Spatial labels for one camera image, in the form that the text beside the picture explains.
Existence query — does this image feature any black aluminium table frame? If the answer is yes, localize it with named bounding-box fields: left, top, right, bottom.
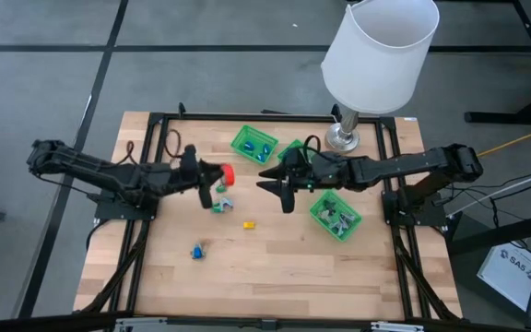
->
left=74, top=101, right=463, bottom=332

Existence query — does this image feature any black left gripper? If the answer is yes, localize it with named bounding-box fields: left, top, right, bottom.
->
left=177, top=144, right=226, bottom=209

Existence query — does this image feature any black desk bar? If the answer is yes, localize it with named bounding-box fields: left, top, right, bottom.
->
left=449, top=216, right=531, bottom=257

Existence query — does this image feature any silver metal bracket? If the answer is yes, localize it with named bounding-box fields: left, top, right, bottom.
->
left=115, top=316, right=168, bottom=332
left=370, top=321, right=426, bottom=332

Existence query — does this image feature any white shade silver table lamp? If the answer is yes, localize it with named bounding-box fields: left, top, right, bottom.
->
left=320, top=0, right=441, bottom=155

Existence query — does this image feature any white cardboard box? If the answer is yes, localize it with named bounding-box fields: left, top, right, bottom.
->
left=476, top=243, right=531, bottom=313

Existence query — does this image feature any red tape roll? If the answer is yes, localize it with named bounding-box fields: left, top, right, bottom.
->
left=220, top=163, right=237, bottom=188

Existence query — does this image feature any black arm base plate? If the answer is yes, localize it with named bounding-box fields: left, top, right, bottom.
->
left=93, top=196, right=159, bottom=221
left=382, top=189, right=447, bottom=228

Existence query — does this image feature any black desk frame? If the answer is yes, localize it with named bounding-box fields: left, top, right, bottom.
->
left=464, top=0, right=531, bottom=126

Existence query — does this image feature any yellow extension cable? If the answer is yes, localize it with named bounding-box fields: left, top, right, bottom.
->
left=477, top=119, right=531, bottom=160

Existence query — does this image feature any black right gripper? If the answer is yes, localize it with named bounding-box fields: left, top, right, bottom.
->
left=255, top=147, right=329, bottom=214

